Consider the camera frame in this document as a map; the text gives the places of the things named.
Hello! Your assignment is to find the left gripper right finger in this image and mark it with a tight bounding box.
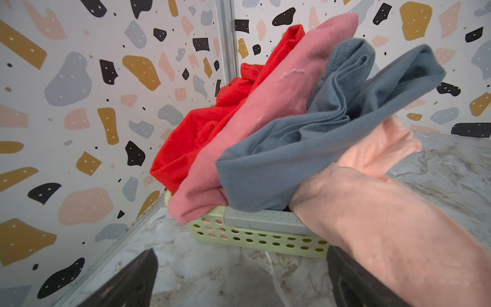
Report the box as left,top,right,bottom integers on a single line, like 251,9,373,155
327,246,409,307

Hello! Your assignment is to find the perforated laundry basket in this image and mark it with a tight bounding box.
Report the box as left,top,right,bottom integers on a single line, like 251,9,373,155
187,205,329,259

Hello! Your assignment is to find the red t shirt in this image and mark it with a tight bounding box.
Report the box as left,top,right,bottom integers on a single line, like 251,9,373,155
150,25,305,193

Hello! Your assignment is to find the grey blue t shirt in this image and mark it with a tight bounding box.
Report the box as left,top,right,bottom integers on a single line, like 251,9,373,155
216,38,446,212

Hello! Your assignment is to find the salmon t shirt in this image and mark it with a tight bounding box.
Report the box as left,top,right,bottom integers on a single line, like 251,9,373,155
289,116,490,306

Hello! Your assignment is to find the left corner aluminium post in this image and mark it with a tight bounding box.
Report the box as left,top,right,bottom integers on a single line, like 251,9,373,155
214,0,240,84

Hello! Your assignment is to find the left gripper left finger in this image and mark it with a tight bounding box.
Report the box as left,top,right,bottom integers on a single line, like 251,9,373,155
79,249,159,307

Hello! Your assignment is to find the pink t shirt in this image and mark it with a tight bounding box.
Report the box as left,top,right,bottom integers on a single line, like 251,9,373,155
168,13,359,224

